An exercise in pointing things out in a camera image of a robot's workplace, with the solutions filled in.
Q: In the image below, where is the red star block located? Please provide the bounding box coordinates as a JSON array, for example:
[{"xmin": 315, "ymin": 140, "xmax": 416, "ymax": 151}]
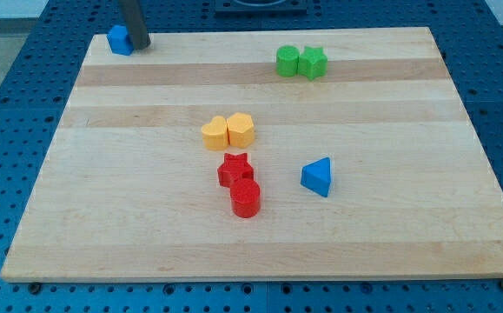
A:
[{"xmin": 217, "ymin": 153, "xmax": 255, "ymax": 188}]

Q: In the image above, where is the green star block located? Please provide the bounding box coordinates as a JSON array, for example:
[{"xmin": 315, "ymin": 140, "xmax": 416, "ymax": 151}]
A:
[{"xmin": 297, "ymin": 46, "xmax": 328, "ymax": 81}]

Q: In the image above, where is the yellow heart block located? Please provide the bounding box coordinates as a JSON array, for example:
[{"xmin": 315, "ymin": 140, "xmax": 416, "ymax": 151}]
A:
[{"xmin": 201, "ymin": 116, "xmax": 229, "ymax": 150}]

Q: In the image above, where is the blue cube block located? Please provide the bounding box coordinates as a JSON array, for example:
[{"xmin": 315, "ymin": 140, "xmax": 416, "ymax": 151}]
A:
[{"xmin": 106, "ymin": 25, "xmax": 134, "ymax": 56}]

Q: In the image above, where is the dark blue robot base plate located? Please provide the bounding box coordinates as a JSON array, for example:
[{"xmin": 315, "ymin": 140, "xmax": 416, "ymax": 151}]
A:
[{"xmin": 214, "ymin": 0, "xmax": 308, "ymax": 16}]

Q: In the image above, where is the red cylinder block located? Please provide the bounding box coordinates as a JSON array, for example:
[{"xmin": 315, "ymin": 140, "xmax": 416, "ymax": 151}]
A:
[{"xmin": 230, "ymin": 178, "xmax": 261, "ymax": 218}]

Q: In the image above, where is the green cylinder block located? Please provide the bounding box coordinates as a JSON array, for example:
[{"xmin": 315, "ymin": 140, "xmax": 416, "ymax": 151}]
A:
[{"xmin": 276, "ymin": 45, "xmax": 300, "ymax": 77}]

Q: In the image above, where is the yellow hexagon block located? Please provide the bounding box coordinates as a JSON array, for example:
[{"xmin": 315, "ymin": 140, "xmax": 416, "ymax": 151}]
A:
[{"xmin": 227, "ymin": 112, "xmax": 255, "ymax": 148}]

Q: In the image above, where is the wooden board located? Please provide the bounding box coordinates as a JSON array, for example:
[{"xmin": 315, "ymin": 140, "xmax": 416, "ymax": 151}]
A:
[{"xmin": 1, "ymin": 27, "xmax": 503, "ymax": 283}]

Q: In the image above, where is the blue triangle block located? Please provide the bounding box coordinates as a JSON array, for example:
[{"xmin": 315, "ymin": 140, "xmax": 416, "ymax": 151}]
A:
[{"xmin": 300, "ymin": 157, "xmax": 332, "ymax": 197}]

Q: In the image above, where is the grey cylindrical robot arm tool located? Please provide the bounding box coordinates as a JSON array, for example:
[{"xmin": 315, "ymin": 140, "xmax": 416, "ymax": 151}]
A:
[{"xmin": 118, "ymin": 0, "xmax": 151, "ymax": 50}]

